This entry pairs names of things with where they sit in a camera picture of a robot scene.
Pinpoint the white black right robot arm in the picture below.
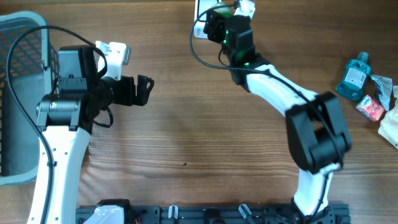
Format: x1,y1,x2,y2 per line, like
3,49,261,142
202,5,351,223

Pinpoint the beige bread bag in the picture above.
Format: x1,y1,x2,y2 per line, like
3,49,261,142
378,85,398,148

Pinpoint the black right camera cable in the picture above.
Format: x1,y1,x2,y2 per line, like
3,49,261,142
188,1,346,224

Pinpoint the black camera cable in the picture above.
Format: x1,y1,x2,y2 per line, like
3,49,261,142
6,25,114,224
188,1,346,224

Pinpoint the black red snack packet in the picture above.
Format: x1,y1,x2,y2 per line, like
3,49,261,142
371,75,393,111

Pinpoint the black left camera cable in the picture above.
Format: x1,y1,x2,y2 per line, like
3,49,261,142
6,25,114,224

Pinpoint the green lid jar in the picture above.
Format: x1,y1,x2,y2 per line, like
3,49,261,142
212,2,232,17

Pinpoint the black mounting rail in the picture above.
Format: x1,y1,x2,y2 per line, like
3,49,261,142
76,198,352,224

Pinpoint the white barcode scanner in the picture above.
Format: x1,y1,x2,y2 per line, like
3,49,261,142
194,0,221,39

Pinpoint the red tissue packet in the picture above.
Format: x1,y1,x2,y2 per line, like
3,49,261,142
356,95,385,121

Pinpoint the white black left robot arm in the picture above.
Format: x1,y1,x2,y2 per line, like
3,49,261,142
29,41,154,223

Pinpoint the blue mouthwash bottle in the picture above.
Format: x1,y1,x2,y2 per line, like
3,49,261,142
336,52,371,101

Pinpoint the grey plastic basket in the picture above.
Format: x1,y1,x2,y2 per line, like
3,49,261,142
1,11,59,186

